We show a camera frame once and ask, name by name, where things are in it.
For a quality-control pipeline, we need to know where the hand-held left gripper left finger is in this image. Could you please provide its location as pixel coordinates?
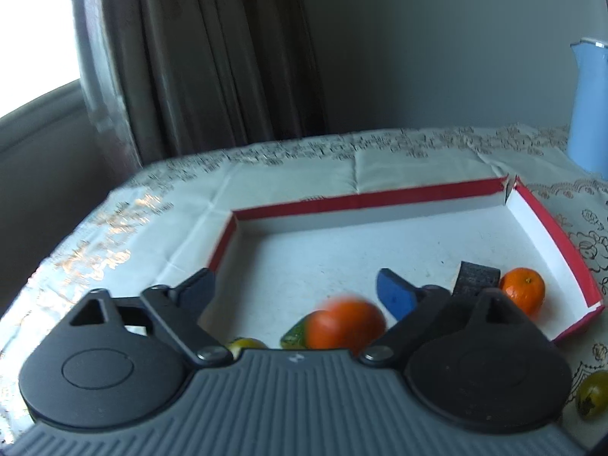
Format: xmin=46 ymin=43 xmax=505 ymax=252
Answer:
xmin=69 ymin=268 xmax=231 ymax=367

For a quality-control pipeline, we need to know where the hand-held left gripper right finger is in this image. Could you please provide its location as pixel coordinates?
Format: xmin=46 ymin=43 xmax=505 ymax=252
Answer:
xmin=359 ymin=268 xmax=530 ymax=368

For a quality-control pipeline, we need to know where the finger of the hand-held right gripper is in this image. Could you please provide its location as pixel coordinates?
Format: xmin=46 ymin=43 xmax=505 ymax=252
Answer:
xmin=450 ymin=260 xmax=502 ymax=298

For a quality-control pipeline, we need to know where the small orange mandarin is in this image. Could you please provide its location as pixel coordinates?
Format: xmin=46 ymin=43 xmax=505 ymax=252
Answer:
xmin=499 ymin=267 xmax=545 ymax=318

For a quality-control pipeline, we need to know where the large orange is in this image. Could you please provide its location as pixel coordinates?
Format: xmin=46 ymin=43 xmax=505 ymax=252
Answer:
xmin=304 ymin=296 xmax=386 ymax=355

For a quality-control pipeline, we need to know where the yellow-green plum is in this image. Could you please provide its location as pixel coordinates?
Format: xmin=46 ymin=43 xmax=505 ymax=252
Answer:
xmin=227 ymin=337 xmax=268 ymax=357
xmin=576 ymin=370 xmax=608 ymax=420

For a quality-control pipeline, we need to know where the red cardboard box tray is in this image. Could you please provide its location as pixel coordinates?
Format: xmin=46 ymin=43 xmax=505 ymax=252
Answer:
xmin=209 ymin=176 xmax=606 ymax=350

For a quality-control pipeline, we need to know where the green lime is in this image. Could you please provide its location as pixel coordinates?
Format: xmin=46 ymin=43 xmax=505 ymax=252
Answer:
xmin=280 ymin=316 xmax=314 ymax=350

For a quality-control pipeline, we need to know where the white floral tablecloth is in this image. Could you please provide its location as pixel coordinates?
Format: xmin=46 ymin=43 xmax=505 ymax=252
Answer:
xmin=0 ymin=123 xmax=608 ymax=456

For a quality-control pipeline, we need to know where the light blue kettle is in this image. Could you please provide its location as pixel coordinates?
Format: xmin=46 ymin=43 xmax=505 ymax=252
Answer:
xmin=567 ymin=38 xmax=608 ymax=176

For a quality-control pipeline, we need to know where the sheer embroidered curtain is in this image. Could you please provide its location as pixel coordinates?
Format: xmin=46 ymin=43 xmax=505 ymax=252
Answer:
xmin=70 ymin=0 xmax=143 ymax=172

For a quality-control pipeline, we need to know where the brown patterned curtain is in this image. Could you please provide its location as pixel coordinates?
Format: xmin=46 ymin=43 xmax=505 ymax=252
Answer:
xmin=102 ymin=0 xmax=329 ymax=163

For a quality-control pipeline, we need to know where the window with grey frame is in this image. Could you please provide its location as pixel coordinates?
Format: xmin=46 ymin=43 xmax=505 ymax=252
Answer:
xmin=0 ymin=0 xmax=84 ymax=127

